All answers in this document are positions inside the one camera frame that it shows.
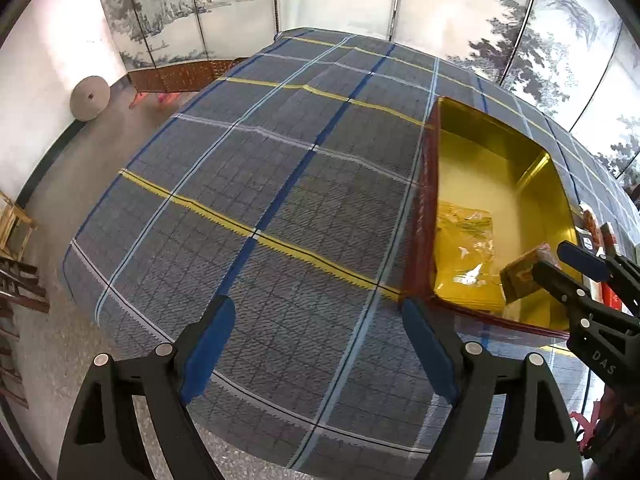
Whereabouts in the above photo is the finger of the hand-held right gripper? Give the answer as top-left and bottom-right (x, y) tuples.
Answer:
(556, 241), (640, 311)
(531, 259), (640, 386)

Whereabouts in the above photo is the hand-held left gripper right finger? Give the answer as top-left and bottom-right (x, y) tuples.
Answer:
(401, 297), (585, 480)

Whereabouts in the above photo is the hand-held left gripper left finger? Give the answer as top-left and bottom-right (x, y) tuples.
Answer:
(57, 295), (237, 480)

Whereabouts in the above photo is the small brown snack box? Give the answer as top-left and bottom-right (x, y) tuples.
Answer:
(500, 242), (556, 305)

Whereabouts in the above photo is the yellow snack packet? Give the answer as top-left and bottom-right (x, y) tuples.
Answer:
(436, 201), (506, 311)

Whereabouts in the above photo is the red and gold tin box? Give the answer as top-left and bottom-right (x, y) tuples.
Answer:
(400, 96), (588, 338)

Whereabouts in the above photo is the grey plaid tablecloth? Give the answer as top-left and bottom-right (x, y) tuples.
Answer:
(62, 27), (640, 473)

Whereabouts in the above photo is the dark wooden chair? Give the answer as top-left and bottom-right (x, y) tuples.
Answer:
(0, 255), (51, 411)

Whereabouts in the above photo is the light wooden folding chair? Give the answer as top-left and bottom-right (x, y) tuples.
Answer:
(0, 190), (38, 261)

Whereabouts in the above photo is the red stool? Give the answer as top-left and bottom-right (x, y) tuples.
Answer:
(129, 91), (173, 110)

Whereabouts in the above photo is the brown carved wooden panel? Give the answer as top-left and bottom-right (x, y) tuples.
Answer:
(127, 58), (248, 95)

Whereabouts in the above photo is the round stone disc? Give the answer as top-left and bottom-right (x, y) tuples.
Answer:
(70, 76), (112, 122)

